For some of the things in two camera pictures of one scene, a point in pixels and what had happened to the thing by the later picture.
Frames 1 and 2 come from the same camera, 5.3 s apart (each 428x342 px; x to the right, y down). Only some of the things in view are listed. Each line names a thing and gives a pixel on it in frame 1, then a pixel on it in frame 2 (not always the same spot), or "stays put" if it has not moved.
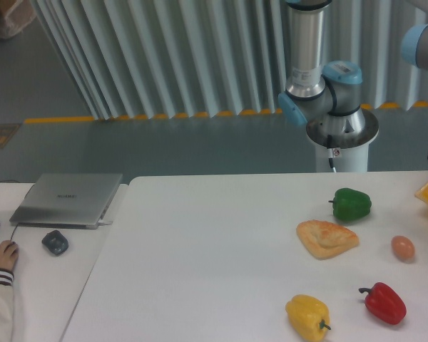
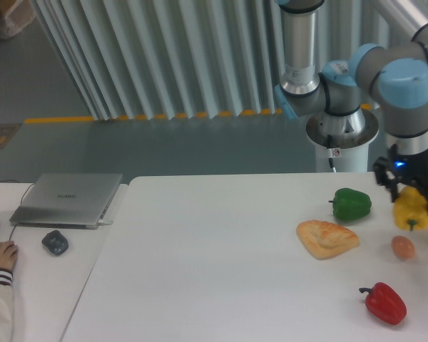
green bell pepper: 349,205 stays put
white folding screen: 146,59 stays put
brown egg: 403,247 stays put
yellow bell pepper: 308,316 -> 411,209
